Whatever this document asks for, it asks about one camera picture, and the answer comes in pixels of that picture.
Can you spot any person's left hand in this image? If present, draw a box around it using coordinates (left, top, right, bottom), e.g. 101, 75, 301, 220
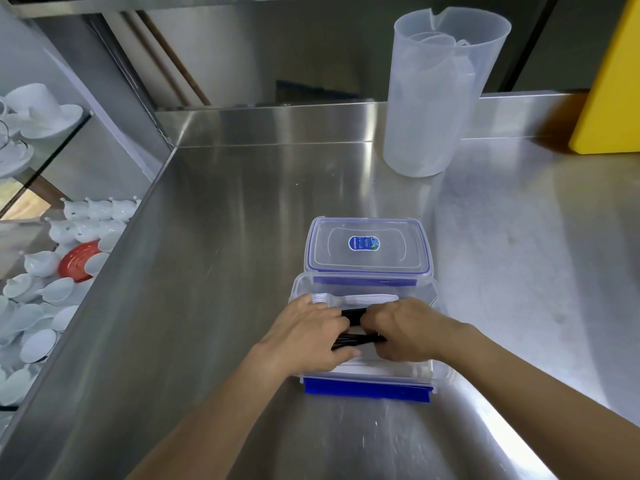
249, 294, 362, 378

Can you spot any person's right hand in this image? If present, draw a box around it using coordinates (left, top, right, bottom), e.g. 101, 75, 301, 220
361, 298, 472, 366

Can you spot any black plastic cutlery bundle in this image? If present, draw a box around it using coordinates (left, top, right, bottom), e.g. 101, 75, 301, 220
331, 307, 389, 351

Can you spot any person's right forearm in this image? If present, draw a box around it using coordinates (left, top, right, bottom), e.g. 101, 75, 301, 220
436, 319, 640, 480

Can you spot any person's left forearm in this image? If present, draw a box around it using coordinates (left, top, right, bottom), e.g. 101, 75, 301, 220
125, 345, 301, 480

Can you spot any clear container with blue clips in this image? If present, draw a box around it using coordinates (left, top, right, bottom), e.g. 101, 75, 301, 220
289, 272, 456, 403

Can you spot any white plastic cutlery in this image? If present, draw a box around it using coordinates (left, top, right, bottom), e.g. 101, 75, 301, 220
310, 293, 401, 308

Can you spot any clear lid with blue seal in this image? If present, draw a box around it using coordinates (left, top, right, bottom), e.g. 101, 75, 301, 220
304, 216, 434, 287

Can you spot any clear plastic pitcher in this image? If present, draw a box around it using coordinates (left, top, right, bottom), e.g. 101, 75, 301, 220
382, 7, 512, 178

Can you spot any red plate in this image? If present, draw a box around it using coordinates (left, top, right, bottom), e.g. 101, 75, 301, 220
57, 241, 109, 284

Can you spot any pile of white ceramic tableware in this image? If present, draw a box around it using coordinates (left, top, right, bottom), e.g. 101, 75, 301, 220
0, 196, 143, 410

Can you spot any yellow board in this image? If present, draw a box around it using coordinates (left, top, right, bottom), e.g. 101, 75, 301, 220
568, 0, 640, 155

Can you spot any glass shelf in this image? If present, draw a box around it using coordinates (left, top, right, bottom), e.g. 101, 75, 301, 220
0, 111, 96, 220

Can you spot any white ceramic saucer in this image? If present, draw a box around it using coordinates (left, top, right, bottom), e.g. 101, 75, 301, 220
17, 104, 84, 140

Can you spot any gold-rimmed white saucer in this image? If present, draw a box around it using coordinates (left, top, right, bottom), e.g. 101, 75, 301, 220
0, 140, 35, 178

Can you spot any white ceramic cup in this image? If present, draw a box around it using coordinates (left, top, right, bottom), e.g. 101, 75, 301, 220
4, 83, 63, 128

